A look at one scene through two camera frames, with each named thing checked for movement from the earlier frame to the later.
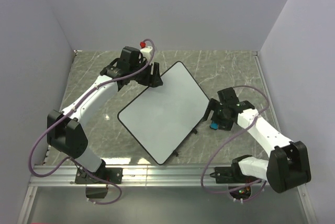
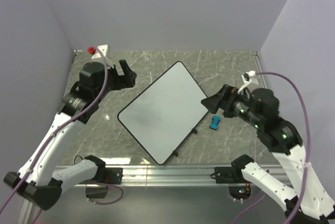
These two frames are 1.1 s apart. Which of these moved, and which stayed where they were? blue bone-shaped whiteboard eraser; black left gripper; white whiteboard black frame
Moved: black left gripper
Stayed: blue bone-shaped whiteboard eraser; white whiteboard black frame
